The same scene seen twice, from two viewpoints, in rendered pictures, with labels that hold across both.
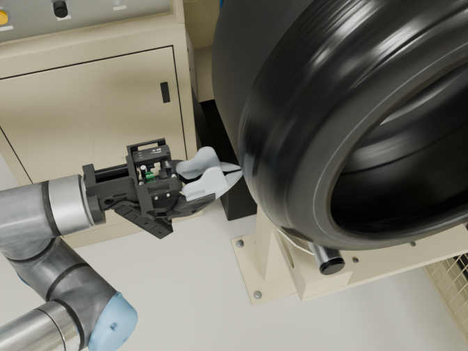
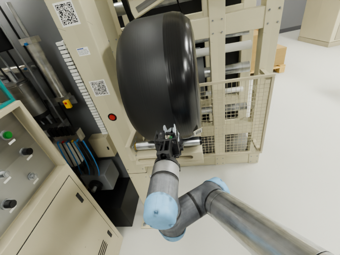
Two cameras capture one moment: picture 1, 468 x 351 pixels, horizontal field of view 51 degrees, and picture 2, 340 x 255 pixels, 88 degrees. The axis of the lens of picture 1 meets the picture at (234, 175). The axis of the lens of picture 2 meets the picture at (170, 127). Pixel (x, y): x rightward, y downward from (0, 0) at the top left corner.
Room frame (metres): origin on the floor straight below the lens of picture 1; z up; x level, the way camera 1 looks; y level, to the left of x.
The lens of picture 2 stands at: (0.16, 0.48, 1.48)
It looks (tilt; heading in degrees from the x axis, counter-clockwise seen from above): 35 degrees down; 299
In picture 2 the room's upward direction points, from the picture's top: 13 degrees counter-clockwise
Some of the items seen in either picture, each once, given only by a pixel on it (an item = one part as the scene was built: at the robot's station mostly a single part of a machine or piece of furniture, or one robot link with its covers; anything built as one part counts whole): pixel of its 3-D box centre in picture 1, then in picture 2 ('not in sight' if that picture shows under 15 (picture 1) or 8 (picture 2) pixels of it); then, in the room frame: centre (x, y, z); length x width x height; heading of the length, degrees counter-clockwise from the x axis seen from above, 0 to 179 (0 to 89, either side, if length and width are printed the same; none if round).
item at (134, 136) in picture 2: not in sight; (139, 130); (0.74, -0.20, 0.90); 0.40 x 0.03 x 0.10; 107
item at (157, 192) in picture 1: (134, 186); (167, 151); (0.38, 0.13, 1.11); 0.12 x 0.08 x 0.09; 107
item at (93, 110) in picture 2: not in sight; (89, 93); (0.88, -0.10, 1.19); 0.05 x 0.04 x 0.48; 107
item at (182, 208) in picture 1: (182, 199); (176, 143); (0.37, 0.07, 1.08); 0.09 x 0.05 x 0.02; 107
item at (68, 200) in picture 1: (74, 201); (164, 173); (0.36, 0.21, 1.10); 0.08 x 0.05 x 0.08; 17
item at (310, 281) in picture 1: (291, 203); (168, 152); (0.53, -0.11, 0.83); 0.36 x 0.09 x 0.06; 17
